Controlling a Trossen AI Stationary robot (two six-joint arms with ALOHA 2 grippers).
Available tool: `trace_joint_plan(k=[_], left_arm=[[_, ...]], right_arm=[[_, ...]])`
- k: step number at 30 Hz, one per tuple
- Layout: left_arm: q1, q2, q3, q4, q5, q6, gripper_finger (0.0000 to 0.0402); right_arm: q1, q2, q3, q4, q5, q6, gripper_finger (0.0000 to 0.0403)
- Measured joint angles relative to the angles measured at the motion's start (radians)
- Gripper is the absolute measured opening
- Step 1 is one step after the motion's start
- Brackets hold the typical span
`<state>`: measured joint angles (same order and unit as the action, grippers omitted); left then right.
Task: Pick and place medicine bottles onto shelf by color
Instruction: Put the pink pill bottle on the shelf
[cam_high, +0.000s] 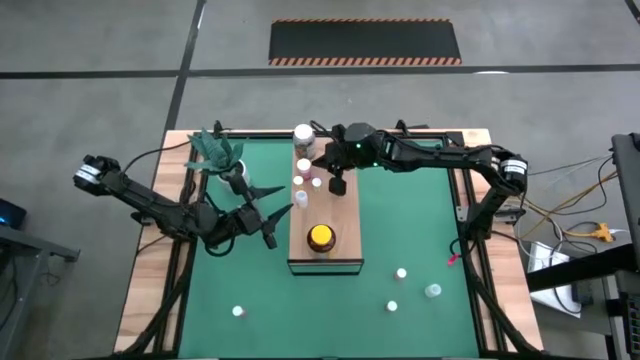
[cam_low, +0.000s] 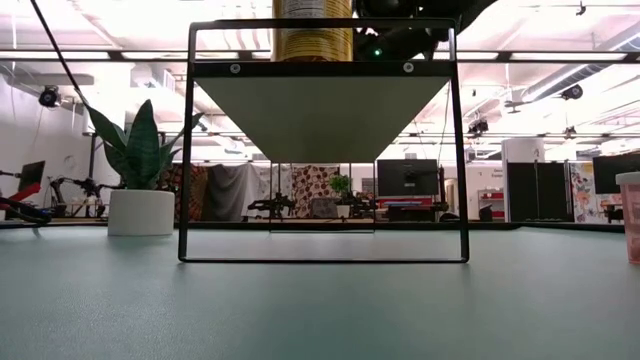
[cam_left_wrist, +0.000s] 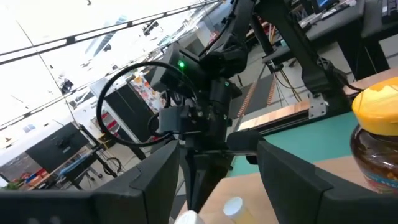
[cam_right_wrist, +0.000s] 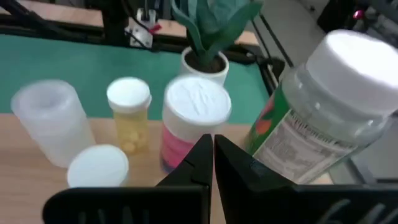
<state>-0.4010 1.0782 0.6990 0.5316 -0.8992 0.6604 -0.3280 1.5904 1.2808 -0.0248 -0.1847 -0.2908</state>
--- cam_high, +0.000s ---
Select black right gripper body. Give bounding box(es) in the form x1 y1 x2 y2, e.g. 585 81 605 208
327 123 376 197

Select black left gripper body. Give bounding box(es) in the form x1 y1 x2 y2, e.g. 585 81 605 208
229 172 280 250

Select large gummy bottle white cap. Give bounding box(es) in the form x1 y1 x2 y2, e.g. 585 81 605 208
292 123 318 161

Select amber bottle yellow cap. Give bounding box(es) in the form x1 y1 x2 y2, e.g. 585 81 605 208
306 223 337 259

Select wooden board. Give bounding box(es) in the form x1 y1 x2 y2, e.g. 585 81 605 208
287 135 365 277

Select snake plant in white pot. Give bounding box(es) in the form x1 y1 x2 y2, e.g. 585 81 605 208
183 128 251 194

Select black floor mat hazard stripes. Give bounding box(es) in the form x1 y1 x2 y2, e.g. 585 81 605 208
267 18 463 67

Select green table mat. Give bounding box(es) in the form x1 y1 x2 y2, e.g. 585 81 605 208
178 137 480 359

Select white paper sheet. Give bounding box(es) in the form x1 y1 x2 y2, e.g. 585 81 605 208
528 241 584 320

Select grey metal table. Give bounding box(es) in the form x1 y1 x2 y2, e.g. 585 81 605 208
0 224 81 360

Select black device blue light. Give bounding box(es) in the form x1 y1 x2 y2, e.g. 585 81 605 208
0 198 27 230

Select black office desk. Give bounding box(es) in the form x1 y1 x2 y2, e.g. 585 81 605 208
524 242 640 360

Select yellow power adapter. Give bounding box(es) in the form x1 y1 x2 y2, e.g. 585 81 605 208
592 223 615 244

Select computer monitor on desk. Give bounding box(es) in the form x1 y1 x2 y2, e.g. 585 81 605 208
610 132 640 246

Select backlit computer keyboard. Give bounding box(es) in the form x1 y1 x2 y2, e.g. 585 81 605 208
619 292 640 357

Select black aluminium table frame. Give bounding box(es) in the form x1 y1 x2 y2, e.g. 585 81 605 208
112 119 546 360

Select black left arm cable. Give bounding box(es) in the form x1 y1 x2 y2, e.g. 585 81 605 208
121 139 196 174

